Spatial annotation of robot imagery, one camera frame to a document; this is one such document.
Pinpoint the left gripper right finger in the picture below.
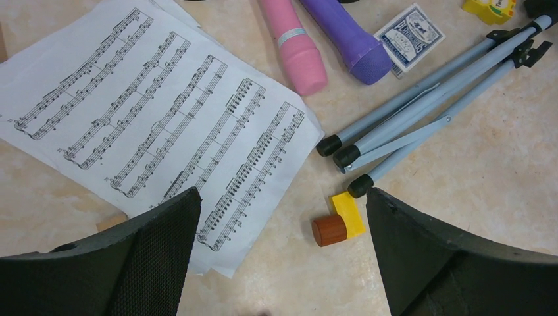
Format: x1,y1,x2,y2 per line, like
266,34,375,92
367,188,557,315

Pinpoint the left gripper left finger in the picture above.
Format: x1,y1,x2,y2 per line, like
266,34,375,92
1,188,201,315

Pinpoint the sheet music page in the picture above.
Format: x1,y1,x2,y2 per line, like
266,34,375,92
148,0,222,46
1,1,324,277

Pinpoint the light blue music stand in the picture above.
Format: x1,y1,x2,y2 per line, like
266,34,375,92
316,1,557,198

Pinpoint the purple toy microphone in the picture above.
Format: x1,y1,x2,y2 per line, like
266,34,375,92
301,0,392,85

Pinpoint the pink toy microphone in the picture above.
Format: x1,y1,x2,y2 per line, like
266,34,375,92
259,0,328,95

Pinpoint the wooden block near left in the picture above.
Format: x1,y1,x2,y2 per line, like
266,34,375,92
96,213,128,232

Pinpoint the yellow wooden block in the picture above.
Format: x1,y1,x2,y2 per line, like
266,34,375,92
330,192,366,239

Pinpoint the brown wooden cylinder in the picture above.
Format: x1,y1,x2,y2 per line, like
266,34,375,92
311,215,347,247

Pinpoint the blue playing card box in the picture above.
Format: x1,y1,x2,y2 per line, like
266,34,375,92
374,3,446,79

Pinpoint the wooden block far left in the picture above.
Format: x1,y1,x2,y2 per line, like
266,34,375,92
0,28,9,63

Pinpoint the yellow owl number block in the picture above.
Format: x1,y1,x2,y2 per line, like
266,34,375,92
462,0,517,25

